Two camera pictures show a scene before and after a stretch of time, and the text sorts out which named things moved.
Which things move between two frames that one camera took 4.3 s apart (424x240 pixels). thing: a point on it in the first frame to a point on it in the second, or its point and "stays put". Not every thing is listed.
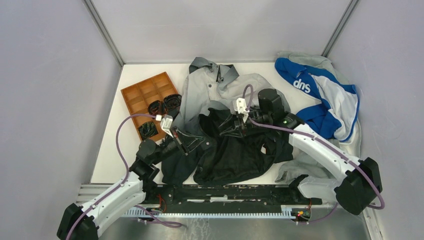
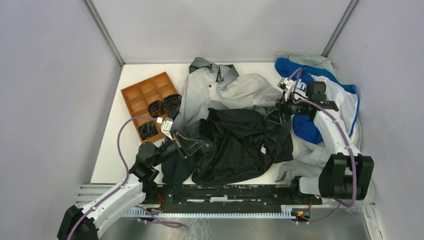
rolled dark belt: [173, 103] stays put
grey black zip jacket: [223, 160] stays put
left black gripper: [184, 141] stays put
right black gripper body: [244, 127] to [288, 107]
